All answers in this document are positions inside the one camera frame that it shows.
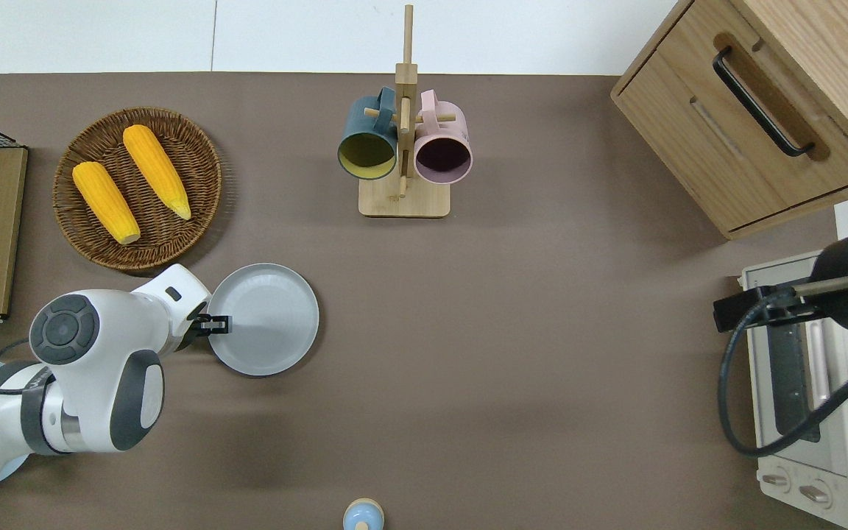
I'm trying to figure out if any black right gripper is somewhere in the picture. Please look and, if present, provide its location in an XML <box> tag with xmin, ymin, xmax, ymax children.
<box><xmin>713</xmin><ymin>232</ymin><xmax>848</xmax><ymax>336</ymax></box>

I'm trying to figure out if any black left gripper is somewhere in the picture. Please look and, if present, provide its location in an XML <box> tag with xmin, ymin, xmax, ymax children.
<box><xmin>187</xmin><ymin>314</ymin><xmax>232</xmax><ymax>345</ymax></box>

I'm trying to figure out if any gray round plate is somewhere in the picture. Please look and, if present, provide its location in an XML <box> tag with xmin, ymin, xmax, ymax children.
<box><xmin>207</xmin><ymin>263</ymin><xmax>319</xmax><ymax>378</ymax></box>

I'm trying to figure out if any brown wicker basket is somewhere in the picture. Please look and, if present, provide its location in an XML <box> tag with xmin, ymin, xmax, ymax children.
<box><xmin>52</xmin><ymin>107</ymin><xmax>223</xmax><ymax>272</ymax></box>

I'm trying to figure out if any long tapered yellow corn cob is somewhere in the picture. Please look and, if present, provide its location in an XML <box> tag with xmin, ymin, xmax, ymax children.
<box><xmin>122</xmin><ymin>124</ymin><xmax>193</xmax><ymax>221</ymax></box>

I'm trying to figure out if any shorter yellow corn cob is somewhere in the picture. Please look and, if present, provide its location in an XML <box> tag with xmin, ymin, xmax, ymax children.
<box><xmin>72</xmin><ymin>161</ymin><xmax>141</xmax><ymax>246</ymax></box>

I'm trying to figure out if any wooden drawer cabinet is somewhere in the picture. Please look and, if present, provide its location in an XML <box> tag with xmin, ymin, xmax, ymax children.
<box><xmin>610</xmin><ymin>0</ymin><xmax>848</xmax><ymax>240</ymax></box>

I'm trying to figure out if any wooden mug tree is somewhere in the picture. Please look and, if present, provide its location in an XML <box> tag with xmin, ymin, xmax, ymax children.
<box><xmin>358</xmin><ymin>4</ymin><xmax>457</xmax><ymax>219</ymax></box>

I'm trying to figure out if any small light blue round knob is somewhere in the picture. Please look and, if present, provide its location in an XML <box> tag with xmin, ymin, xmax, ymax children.
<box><xmin>342</xmin><ymin>498</ymin><xmax>385</xmax><ymax>530</ymax></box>

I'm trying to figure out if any dark blue mug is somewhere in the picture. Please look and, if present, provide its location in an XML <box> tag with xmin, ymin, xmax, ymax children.
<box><xmin>337</xmin><ymin>86</ymin><xmax>400</xmax><ymax>181</ymax></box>

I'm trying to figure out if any pink mug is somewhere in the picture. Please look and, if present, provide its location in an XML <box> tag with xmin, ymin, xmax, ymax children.
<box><xmin>414</xmin><ymin>89</ymin><xmax>474</xmax><ymax>185</ymax></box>

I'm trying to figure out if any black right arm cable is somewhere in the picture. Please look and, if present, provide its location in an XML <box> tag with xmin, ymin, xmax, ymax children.
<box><xmin>717</xmin><ymin>291</ymin><xmax>848</xmax><ymax>457</ymax></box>

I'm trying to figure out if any silver oven door handle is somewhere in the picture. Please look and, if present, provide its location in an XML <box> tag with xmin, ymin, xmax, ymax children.
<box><xmin>807</xmin><ymin>320</ymin><xmax>834</xmax><ymax>413</ymax></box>

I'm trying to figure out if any black cabinet handle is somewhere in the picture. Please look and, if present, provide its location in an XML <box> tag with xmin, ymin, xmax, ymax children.
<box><xmin>713</xmin><ymin>46</ymin><xmax>815</xmax><ymax>158</ymax></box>

